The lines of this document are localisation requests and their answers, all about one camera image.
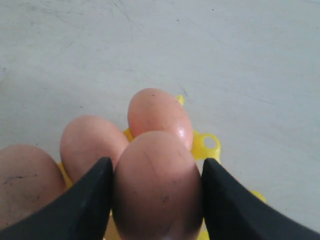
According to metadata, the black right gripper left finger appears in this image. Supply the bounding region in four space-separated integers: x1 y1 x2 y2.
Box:
0 157 113 240

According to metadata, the brown egg front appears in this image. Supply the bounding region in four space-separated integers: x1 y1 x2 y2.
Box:
59 115 129 183
0 144 67 229

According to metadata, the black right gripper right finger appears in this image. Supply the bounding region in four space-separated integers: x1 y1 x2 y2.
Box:
201 158 320 240

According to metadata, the yellow plastic egg tray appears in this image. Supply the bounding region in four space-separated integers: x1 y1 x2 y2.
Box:
57 95 267 240

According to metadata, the brown egg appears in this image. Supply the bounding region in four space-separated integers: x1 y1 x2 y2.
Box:
112 131 203 240
59 115 129 183
127 88 194 150
0 144 67 229

